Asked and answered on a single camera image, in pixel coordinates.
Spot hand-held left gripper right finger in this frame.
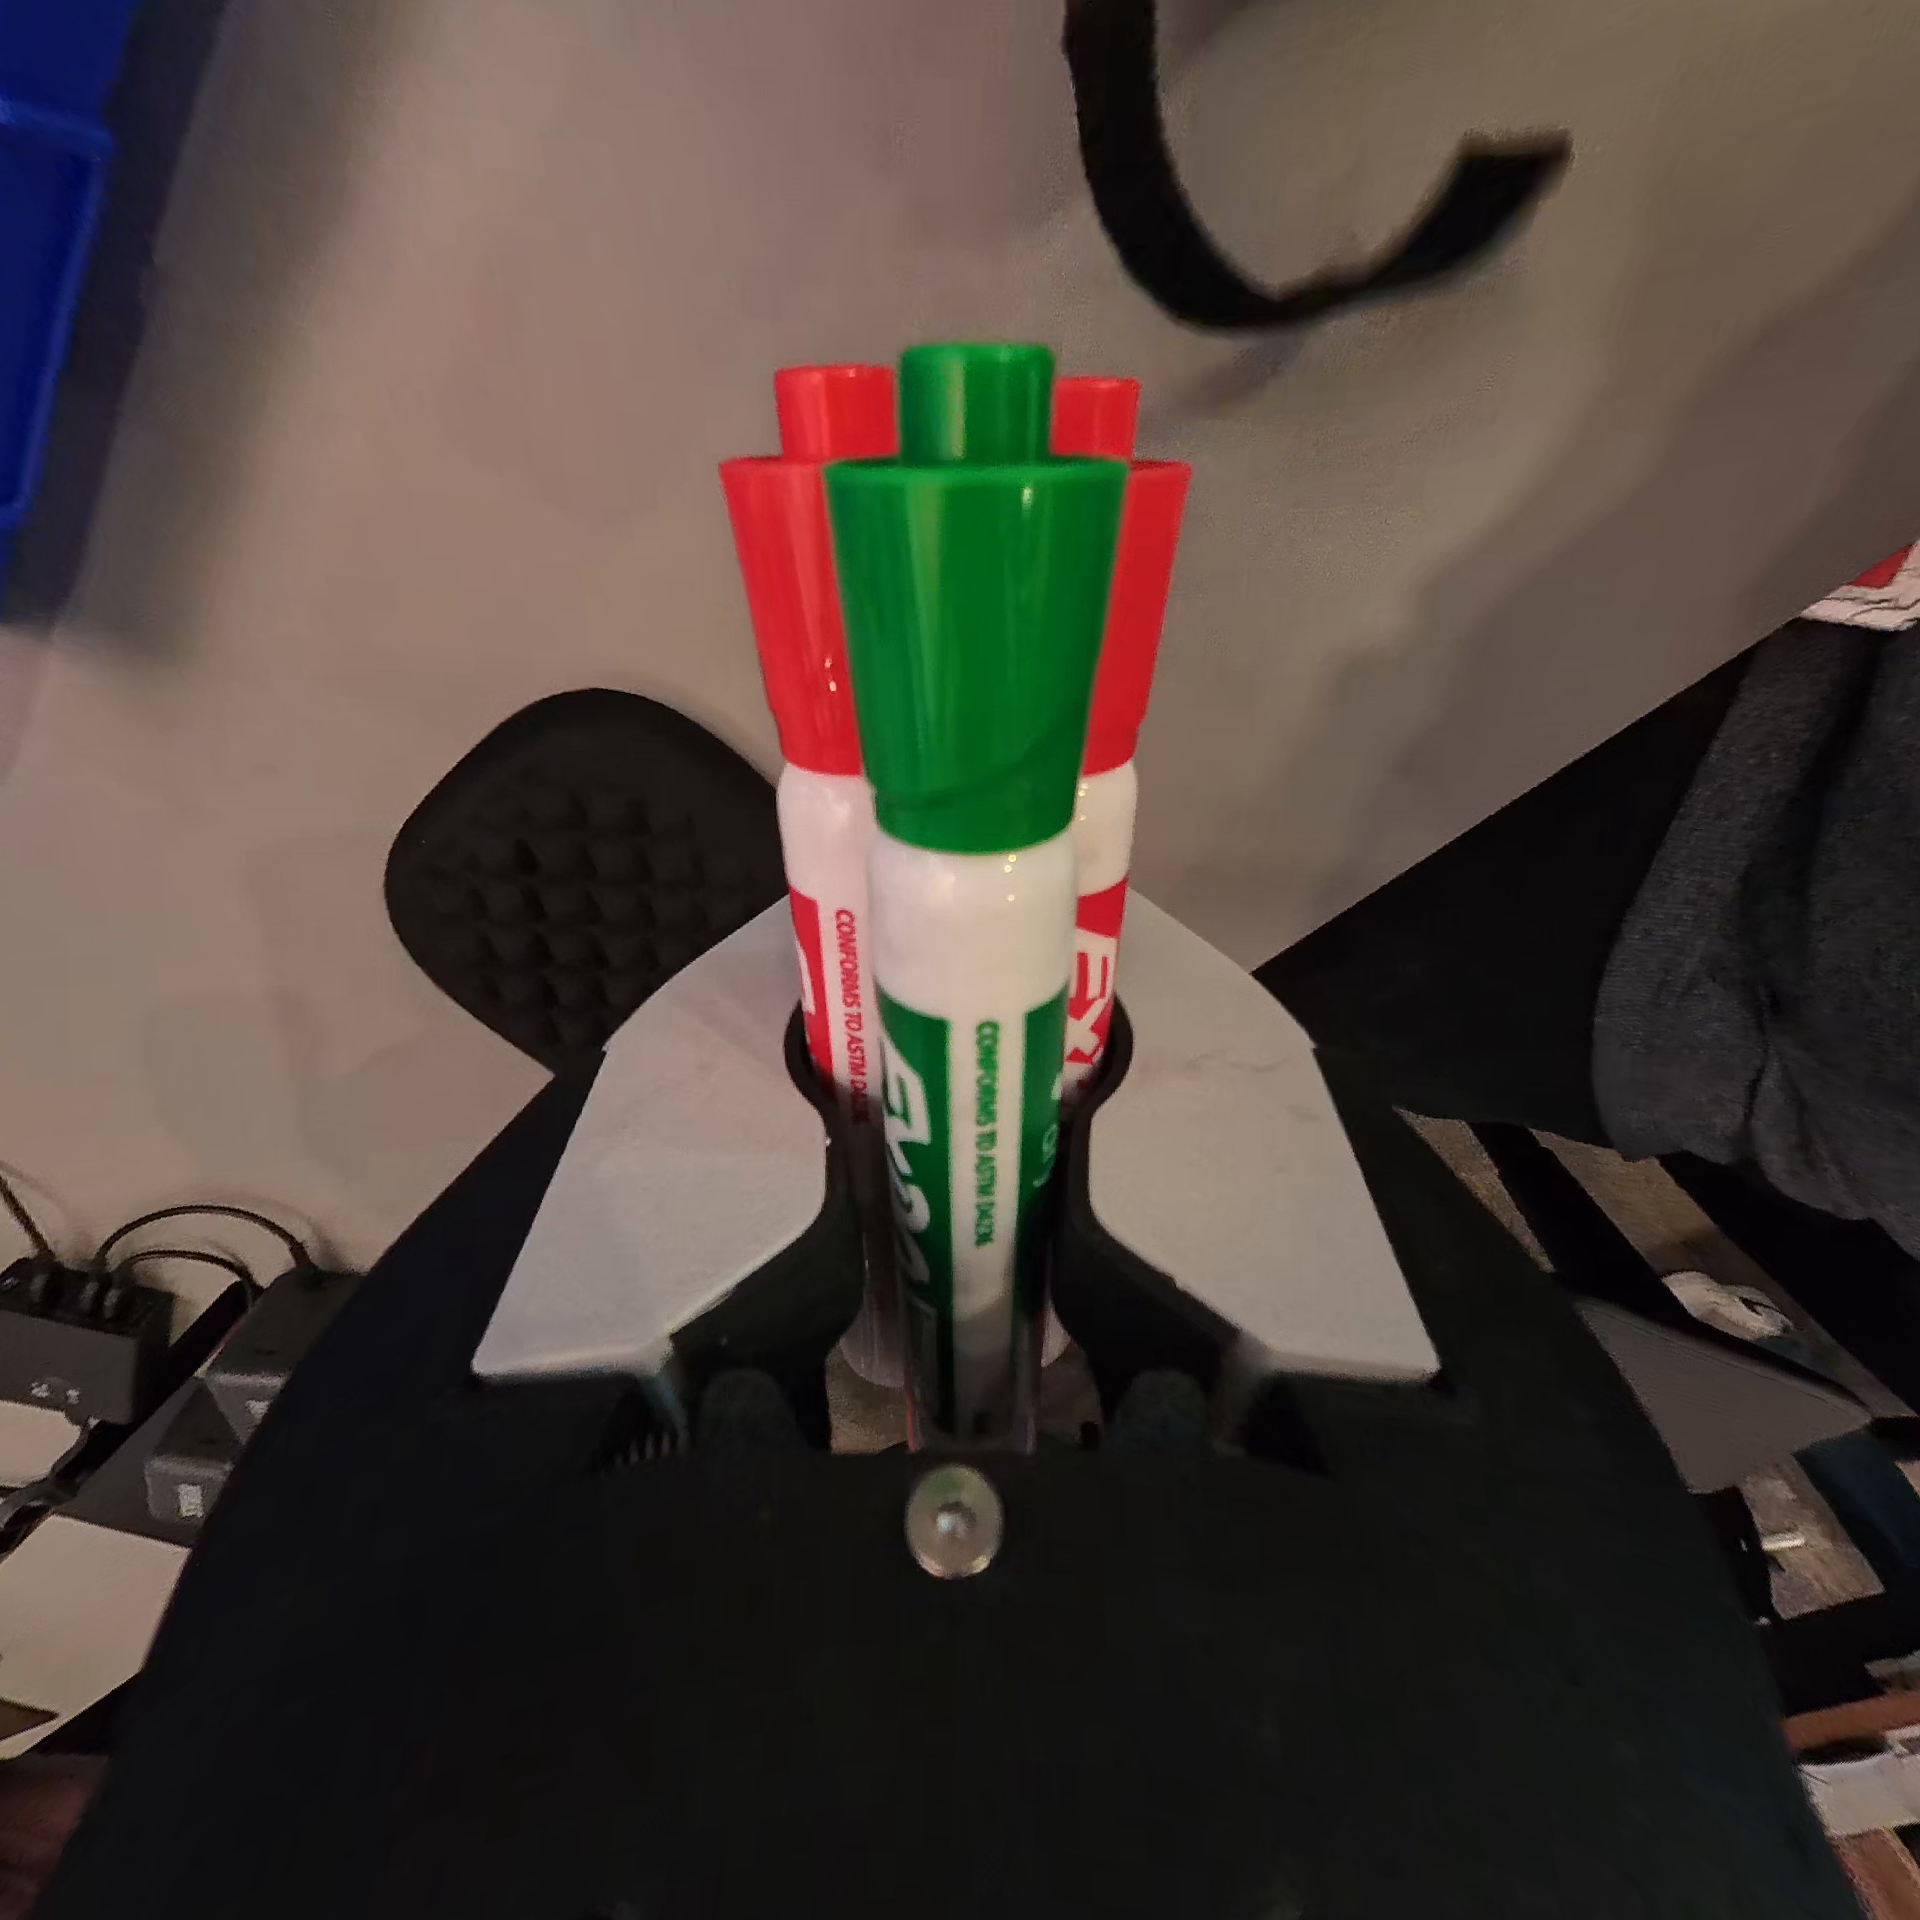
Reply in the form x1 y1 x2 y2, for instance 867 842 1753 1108
1050 895 1442 1385

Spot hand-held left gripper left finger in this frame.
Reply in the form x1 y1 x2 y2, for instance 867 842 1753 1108
470 912 875 1382

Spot red dry erase marker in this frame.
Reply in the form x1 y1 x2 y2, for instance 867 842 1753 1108
715 363 899 1374
1038 376 1195 1359

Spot green dry erase marker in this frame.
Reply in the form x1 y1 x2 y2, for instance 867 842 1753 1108
821 341 1129 1460

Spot black hook-and-loop strap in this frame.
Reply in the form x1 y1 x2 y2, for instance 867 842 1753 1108
1062 0 1574 332

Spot blue plastic bin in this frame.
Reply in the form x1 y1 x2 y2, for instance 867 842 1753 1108
0 0 121 619

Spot black textured chair armrest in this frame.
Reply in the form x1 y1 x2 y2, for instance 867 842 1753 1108
382 686 800 1075

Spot grey power adapter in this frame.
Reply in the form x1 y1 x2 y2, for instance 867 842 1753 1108
144 1272 365 1548

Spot dark grey clothing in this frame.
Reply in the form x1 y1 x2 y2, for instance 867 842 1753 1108
1591 611 1920 1267

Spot white paper sheet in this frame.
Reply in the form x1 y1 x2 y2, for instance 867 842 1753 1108
0 1393 200 1758

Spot red and white printed paper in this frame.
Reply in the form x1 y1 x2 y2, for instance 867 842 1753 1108
1796 541 1920 634

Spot black cable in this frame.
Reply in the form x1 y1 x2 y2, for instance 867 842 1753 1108
89 1206 320 1293

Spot black cable hub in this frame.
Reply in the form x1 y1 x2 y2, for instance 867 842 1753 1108
0 1256 176 1427

